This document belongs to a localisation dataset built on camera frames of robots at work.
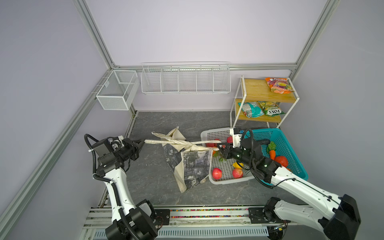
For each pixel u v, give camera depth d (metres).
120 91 1.04
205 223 0.74
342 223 0.38
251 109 0.96
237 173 0.82
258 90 0.86
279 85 0.83
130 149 0.66
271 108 0.96
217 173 0.82
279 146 0.96
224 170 0.89
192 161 0.70
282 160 0.86
